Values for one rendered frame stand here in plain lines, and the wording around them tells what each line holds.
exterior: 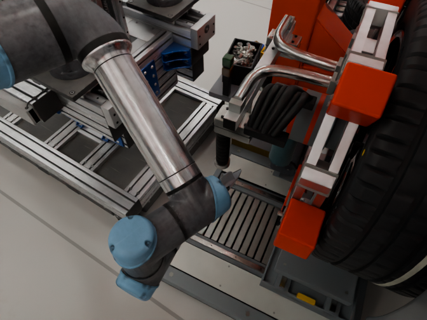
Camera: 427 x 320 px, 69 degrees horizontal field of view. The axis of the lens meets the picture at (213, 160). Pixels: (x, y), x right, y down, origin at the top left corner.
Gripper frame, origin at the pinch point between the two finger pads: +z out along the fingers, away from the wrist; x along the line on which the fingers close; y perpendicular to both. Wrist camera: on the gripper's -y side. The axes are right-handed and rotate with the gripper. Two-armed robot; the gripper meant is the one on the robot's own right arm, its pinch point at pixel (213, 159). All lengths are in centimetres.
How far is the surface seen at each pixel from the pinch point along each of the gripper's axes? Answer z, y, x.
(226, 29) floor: 174, -82, 73
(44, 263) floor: -35, -83, 71
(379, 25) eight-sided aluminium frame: 29.1, 26.5, -24.5
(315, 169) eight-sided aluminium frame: -3.3, 14.9, -22.8
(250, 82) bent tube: 10.3, 18.2, -4.0
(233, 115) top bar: 2.5, 15.1, -3.5
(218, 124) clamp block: 2.7, 10.5, -0.1
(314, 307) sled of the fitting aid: -3, -68, -45
